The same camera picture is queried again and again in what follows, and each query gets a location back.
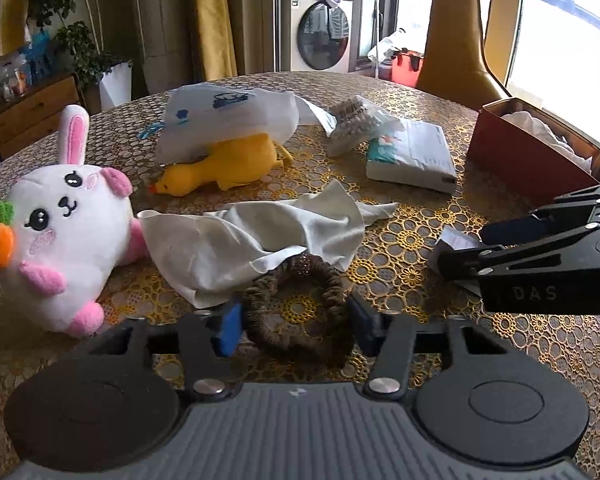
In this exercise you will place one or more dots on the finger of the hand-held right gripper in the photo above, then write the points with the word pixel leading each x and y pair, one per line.
pixel 510 232
pixel 505 260

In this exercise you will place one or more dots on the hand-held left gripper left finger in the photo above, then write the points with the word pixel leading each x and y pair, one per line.
pixel 228 332

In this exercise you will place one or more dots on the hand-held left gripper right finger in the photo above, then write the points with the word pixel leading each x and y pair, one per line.
pixel 362 322

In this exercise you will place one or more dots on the brown hair scrunchie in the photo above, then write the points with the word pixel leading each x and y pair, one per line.
pixel 330 285

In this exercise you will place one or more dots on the small white packet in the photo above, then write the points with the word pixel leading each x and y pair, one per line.
pixel 452 242

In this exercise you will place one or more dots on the red box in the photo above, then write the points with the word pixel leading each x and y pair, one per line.
pixel 510 160

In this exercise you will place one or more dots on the gold lace tablecloth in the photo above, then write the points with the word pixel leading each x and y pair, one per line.
pixel 405 280

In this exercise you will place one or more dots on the white crumpled cloth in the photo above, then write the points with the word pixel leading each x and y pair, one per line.
pixel 545 135

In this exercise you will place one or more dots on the white tissue pack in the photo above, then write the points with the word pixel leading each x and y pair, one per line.
pixel 420 155

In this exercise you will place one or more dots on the yellow rubber chicken toy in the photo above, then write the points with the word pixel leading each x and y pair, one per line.
pixel 235 160

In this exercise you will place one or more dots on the white bunny plush toy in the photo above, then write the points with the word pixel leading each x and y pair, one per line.
pixel 75 240

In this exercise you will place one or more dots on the red bucket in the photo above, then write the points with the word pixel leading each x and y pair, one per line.
pixel 405 70

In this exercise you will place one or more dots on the black framed window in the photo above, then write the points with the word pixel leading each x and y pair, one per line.
pixel 565 35

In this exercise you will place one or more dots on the white blue print plastic bag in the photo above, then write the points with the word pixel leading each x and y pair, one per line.
pixel 220 115

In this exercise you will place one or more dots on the mop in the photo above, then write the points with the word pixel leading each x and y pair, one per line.
pixel 377 30

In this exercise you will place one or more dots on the sliding glass door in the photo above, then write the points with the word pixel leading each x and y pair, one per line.
pixel 365 0

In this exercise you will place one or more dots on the silver washing machine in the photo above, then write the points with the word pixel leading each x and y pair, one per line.
pixel 320 35

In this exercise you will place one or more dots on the wooden cabinet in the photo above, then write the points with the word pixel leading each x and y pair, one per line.
pixel 35 115

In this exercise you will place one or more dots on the yellow curtain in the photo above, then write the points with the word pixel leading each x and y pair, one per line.
pixel 212 20

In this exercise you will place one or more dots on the grey curtain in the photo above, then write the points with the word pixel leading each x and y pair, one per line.
pixel 167 25

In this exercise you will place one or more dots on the green potted plant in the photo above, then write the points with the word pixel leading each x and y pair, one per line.
pixel 80 45

